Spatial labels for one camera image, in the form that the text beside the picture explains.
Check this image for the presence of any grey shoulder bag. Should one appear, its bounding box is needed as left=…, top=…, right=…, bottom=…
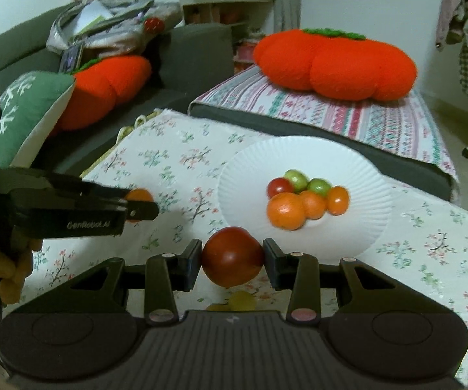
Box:
left=47, top=0, right=182, bottom=55

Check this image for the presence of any white ribbed plate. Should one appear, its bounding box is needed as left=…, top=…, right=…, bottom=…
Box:
left=218, top=136, right=393, bottom=267

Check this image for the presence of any small orange tomato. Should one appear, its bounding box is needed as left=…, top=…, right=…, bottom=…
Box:
left=325, top=186, right=350, bottom=216

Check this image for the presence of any floral white tablecloth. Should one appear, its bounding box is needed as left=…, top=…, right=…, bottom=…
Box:
left=27, top=108, right=468, bottom=386

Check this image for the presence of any small orange persimmon cushion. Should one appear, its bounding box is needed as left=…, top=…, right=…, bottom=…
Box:
left=49, top=55, right=153, bottom=137

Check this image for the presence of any small beige longan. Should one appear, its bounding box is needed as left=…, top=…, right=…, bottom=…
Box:
left=228, top=290, right=257, bottom=311

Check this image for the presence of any green pillow white branch print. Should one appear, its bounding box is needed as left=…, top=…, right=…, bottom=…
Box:
left=0, top=71, right=76, bottom=169

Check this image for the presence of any green lime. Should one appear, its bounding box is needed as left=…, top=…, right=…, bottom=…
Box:
left=284, top=169, right=310, bottom=193
left=307, top=178, right=333, bottom=198

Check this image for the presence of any large orange persimmon cushion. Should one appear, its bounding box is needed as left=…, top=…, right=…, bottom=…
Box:
left=253, top=28, right=418, bottom=102

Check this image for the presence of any pile of papers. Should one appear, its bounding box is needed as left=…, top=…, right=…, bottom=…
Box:
left=57, top=0, right=117, bottom=35

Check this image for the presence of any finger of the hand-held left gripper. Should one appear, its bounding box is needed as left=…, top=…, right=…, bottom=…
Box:
left=80, top=182, right=133, bottom=204
left=116, top=200, right=160, bottom=222

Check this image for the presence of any purple patterned pouch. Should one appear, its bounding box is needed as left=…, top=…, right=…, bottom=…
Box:
left=59, top=43, right=84, bottom=74

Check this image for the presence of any striped patterned cloth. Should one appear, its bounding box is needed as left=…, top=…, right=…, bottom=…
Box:
left=195, top=65, right=460, bottom=183

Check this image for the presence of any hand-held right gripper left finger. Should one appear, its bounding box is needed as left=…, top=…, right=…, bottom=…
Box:
left=35, top=239, right=203, bottom=326

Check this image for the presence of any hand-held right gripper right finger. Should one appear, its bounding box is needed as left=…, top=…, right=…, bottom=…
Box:
left=262, top=239, right=426, bottom=326

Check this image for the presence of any red tomato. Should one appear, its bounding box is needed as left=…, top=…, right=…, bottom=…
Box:
left=200, top=227, right=265, bottom=288
left=267, top=177, right=295, bottom=199

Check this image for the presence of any small orange mandarin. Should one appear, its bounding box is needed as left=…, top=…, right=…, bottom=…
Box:
left=125, top=189, right=155, bottom=223

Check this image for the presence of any dark grey sofa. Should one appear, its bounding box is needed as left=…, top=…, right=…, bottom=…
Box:
left=0, top=2, right=234, bottom=175

